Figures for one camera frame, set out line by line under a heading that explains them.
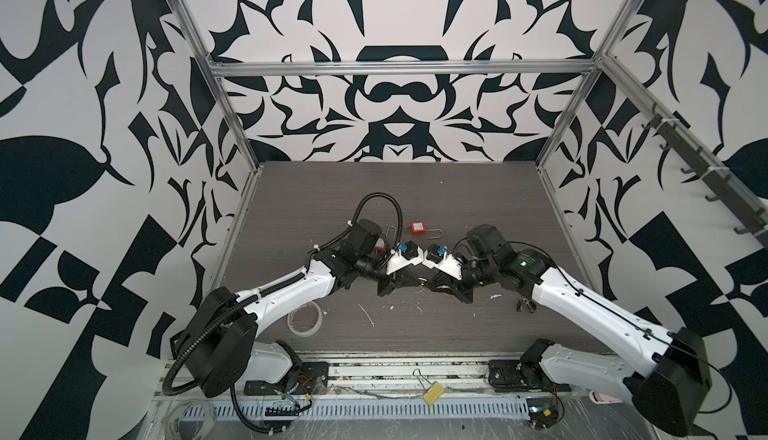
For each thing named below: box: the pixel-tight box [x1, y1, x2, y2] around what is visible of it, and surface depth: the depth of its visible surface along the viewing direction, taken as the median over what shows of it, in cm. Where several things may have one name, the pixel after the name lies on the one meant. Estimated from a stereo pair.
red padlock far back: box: [410, 221, 444, 240], surface depth 103 cm
